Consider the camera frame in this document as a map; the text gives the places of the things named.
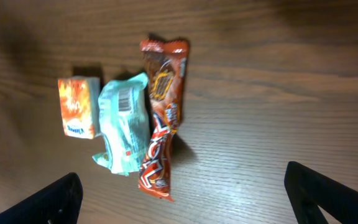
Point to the teal white snack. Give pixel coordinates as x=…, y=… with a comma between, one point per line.
x=124, y=125

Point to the orange tissue pack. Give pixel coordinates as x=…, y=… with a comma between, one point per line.
x=79, y=106

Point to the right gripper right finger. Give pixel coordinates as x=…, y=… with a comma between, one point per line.
x=310, y=192

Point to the orange brown candy bar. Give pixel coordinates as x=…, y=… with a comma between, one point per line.
x=165, y=65

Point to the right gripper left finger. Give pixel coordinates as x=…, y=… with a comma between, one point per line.
x=57, y=203

